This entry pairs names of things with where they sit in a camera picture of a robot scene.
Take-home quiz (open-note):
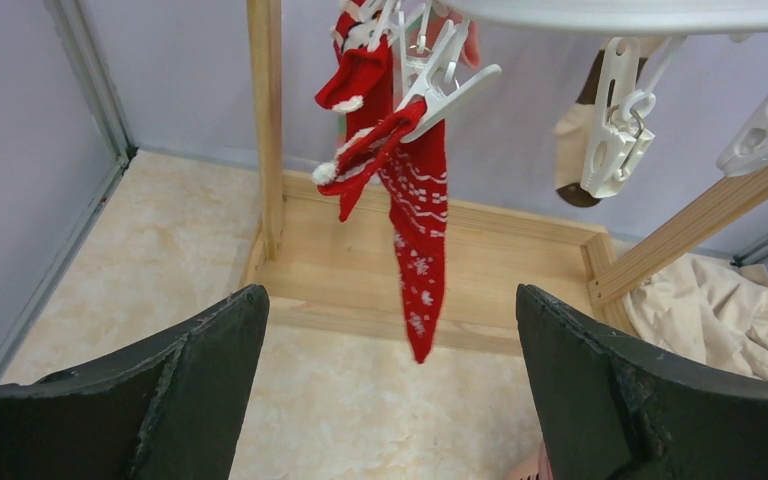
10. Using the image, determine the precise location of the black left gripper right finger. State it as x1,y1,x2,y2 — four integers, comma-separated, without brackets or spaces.
516,285,768,479

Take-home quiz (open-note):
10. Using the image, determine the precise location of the beige brown sock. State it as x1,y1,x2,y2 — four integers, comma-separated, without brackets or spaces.
553,37,666,208

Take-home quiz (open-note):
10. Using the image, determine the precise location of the red patterned sock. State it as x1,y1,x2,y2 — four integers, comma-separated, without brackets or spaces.
312,1,393,221
339,100,448,364

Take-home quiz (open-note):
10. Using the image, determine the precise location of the beige crumpled cloth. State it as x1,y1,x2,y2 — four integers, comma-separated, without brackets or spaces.
623,254,768,381

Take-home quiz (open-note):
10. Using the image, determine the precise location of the wooden drying rack frame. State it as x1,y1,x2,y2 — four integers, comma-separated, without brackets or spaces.
245,1,768,361

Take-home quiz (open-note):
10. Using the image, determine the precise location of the pink plastic laundry basket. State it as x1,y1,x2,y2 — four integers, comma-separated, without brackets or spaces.
505,441,553,480

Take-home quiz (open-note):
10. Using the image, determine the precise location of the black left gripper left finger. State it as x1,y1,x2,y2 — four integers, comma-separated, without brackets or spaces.
0,285,270,479

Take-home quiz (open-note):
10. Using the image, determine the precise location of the pink sock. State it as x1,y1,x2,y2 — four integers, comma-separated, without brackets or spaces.
407,1,481,70

